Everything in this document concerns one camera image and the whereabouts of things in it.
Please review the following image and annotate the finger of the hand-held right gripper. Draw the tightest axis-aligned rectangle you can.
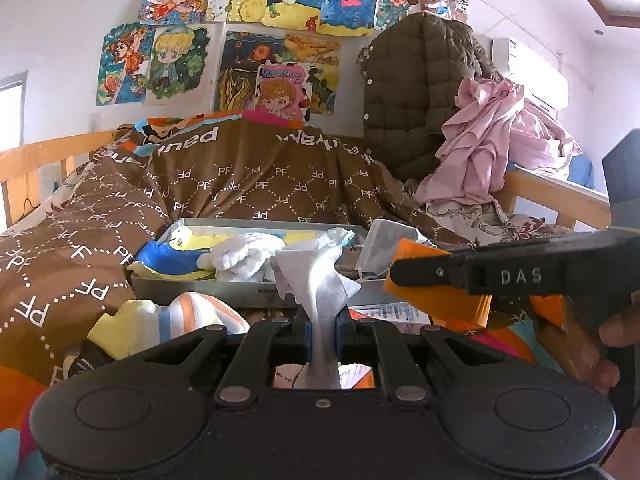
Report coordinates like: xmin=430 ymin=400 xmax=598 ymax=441
xmin=390 ymin=252 xmax=471 ymax=293

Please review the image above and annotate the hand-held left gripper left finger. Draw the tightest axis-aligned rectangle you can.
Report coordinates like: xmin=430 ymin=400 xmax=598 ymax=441
xmin=127 ymin=310 xmax=308 ymax=406

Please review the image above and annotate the pink crumpled cloth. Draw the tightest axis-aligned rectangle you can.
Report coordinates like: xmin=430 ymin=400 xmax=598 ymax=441
xmin=415 ymin=77 xmax=583 ymax=207

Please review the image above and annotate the brown orange patterned blanket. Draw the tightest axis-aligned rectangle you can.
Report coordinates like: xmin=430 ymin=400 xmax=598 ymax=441
xmin=0 ymin=112 xmax=601 ymax=480

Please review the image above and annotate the white air conditioner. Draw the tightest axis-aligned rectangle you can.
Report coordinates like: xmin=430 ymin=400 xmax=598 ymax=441
xmin=490 ymin=35 xmax=571 ymax=111

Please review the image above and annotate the white grey cloth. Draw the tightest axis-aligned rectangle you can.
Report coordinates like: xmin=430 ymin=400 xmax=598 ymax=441
xmin=270 ymin=244 xmax=362 ymax=391

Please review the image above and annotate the wooden bed frame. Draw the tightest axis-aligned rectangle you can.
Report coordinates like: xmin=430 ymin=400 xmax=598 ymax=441
xmin=0 ymin=129 xmax=613 ymax=237

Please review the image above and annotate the red-haired child poster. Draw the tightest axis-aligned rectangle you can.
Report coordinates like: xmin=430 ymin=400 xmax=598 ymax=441
xmin=372 ymin=0 xmax=421 ymax=31

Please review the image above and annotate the blue yellow cartoon cloth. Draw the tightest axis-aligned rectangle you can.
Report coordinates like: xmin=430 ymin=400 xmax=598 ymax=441
xmin=134 ymin=224 xmax=361 ymax=282

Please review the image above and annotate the orange white medicine box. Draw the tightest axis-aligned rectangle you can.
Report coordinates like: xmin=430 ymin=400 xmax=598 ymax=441
xmin=272 ymin=361 xmax=377 ymax=391

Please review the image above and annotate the red-haired girls poster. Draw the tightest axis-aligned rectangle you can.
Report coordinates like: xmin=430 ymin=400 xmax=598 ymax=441
xmin=139 ymin=0 xmax=213 ymax=25

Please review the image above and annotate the blond child green poster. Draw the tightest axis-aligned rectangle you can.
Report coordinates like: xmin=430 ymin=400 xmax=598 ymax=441
xmin=145 ymin=22 xmax=224 ymax=107

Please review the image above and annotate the orange-haired girl fish poster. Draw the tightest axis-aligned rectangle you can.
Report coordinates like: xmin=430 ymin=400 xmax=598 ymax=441
xmin=96 ymin=22 xmax=153 ymax=107

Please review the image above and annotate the olive quilted jacket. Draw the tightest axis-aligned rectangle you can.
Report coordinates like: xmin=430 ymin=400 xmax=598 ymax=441
xmin=357 ymin=12 xmax=506 ymax=182

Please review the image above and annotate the yellow field painting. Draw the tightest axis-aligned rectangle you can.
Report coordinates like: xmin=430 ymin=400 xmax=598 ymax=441
xmin=284 ymin=32 xmax=343 ymax=116

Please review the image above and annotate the cartoon girl spotted-border poster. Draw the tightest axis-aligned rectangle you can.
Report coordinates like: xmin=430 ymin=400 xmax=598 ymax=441
xmin=255 ymin=62 xmax=314 ymax=126

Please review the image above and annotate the yellow striped sock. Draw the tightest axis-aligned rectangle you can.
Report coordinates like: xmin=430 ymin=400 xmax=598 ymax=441
xmin=87 ymin=291 xmax=251 ymax=362

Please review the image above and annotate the dark striped sock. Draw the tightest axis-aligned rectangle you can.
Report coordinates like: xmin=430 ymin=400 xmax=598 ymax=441
xmin=66 ymin=339 xmax=119 ymax=379

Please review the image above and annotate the blue white box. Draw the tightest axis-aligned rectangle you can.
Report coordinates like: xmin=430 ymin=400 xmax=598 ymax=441
xmin=349 ymin=301 xmax=432 ymax=334

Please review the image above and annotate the orange swirl night painting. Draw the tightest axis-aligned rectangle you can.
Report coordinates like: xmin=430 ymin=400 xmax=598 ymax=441
xmin=217 ymin=30 xmax=292 ymax=113

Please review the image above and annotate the grey metal tray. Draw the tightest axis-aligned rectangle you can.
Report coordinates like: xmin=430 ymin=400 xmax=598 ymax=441
xmin=127 ymin=216 xmax=397 ymax=311

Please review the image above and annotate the orange ribbed cloth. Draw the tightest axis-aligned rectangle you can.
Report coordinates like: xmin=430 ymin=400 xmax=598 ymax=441
xmin=382 ymin=237 xmax=496 ymax=332

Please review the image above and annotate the person's right hand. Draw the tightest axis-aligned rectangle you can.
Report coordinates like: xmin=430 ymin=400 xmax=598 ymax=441
xmin=532 ymin=296 xmax=640 ymax=396

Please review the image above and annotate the white blue fluffy sock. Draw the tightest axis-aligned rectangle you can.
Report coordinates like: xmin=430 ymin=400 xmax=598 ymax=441
xmin=197 ymin=233 xmax=287 ymax=284

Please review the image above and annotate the pale blue white cloth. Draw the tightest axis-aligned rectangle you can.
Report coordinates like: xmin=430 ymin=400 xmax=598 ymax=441
xmin=356 ymin=219 xmax=437 ymax=282

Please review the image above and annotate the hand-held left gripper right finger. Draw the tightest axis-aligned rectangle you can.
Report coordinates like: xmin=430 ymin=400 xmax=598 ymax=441
xmin=337 ymin=310 xmax=528 ymax=406

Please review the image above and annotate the pink jellyfish blue painting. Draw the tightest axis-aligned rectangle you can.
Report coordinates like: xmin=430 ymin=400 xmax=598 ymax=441
xmin=317 ymin=0 xmax=378 ymax=36

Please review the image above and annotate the window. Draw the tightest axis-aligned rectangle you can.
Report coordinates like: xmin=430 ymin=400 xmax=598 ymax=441
xmin=0 ymin=72 xmax=27 ymax=147

